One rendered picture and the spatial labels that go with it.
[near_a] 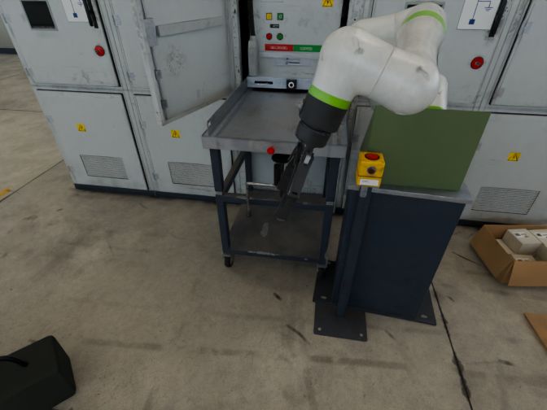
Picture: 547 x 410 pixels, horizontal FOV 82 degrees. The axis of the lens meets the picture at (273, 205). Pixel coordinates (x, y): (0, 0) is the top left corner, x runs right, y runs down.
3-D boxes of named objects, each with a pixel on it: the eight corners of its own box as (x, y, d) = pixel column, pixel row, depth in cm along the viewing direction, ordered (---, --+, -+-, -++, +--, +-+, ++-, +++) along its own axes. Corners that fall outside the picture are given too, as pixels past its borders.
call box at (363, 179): (379, 188, 110) (385, 163, 104) (356, 186, 111) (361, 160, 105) (377, 176, 116) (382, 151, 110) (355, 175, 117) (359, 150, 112)
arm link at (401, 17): (400, 49, 100) (398, 6, 93) (447, 40, 94) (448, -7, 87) (393, 68, 88) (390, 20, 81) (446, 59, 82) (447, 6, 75)
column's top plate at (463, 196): (452, 163, 140) (453, 159, 139) (472, 204, 114) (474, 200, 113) (350, 153, 148) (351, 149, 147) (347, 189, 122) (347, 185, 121)
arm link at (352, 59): (338, 19, 64) (330, 12, 54) (394, 44, 63) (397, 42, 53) (309, 86, 71) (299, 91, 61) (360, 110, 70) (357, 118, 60)
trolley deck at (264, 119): (345, 159, 130) (347, 145, 127) (203, 148, 138) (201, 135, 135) (343, 106, 185) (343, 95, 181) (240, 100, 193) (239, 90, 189)
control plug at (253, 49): (257, 76, 176) (255, 41, 166) (248, 76, 177) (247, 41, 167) (260, 72, 183) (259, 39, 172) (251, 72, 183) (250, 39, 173)
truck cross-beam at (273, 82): (337, 91, 183) (339, 80, 180) (247, 87, 190) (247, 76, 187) (337, 89, 187) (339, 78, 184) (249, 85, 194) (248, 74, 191)
